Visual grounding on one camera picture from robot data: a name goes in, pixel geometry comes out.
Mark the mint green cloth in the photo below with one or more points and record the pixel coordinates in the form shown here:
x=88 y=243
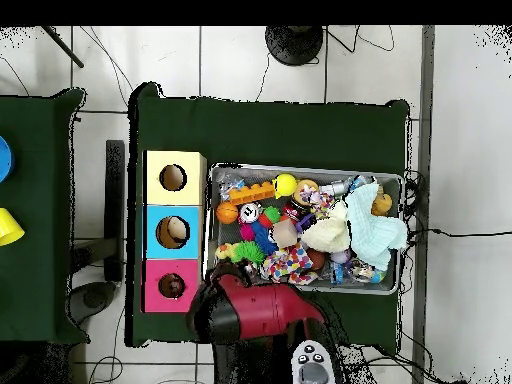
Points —
x=376 y=232

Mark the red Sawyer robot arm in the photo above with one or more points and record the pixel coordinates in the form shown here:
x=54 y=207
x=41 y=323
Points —
x=272 y=312

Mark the silver mesh bin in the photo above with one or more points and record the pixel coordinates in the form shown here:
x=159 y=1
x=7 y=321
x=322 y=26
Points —
x=228 y=236

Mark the wooden three-hole box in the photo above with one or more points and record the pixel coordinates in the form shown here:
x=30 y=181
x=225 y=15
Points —
x=160 y=240

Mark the orange toy block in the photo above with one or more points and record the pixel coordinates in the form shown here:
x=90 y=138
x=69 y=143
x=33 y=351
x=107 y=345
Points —
x=250 y=194

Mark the orange toy basketball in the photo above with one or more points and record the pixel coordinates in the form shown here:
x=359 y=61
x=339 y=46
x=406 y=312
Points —
x=227 y=212

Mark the beige cardboard block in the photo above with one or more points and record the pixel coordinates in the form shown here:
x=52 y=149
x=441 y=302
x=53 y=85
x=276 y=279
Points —
x=284 y=234

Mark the yellow ball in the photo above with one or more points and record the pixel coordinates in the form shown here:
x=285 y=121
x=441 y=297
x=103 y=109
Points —
x=285 y=185

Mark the green spiky ball toy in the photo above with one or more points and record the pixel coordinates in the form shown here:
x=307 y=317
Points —
x=248 y=252

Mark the polka dot cloth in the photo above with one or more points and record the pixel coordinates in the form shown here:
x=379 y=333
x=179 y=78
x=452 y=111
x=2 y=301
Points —
x=288 y=262

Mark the cream white cloth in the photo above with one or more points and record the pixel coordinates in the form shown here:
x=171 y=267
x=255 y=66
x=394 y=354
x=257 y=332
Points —
x=328 y=234

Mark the orange plush toy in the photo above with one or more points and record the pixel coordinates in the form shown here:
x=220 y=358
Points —
x=383 y=203

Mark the black upright panel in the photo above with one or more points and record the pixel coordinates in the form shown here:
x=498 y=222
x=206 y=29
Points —
x=114 y=200

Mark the black round stand base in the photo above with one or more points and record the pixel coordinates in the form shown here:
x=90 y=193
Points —
x=294 y=44

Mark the dark green side tablecloth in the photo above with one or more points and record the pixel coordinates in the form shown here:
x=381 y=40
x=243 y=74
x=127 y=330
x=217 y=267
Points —
x=36 y=260

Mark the yellow cup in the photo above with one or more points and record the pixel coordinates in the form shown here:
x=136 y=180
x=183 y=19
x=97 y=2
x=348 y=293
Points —
x=8 y=228

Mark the black rod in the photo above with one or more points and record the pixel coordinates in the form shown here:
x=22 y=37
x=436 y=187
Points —
x=64 y=47

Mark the blue cup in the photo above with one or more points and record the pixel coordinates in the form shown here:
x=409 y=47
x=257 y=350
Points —
x=4 y=160

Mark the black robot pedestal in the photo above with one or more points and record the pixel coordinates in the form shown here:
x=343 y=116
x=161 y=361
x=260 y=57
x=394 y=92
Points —
x=240 y=368

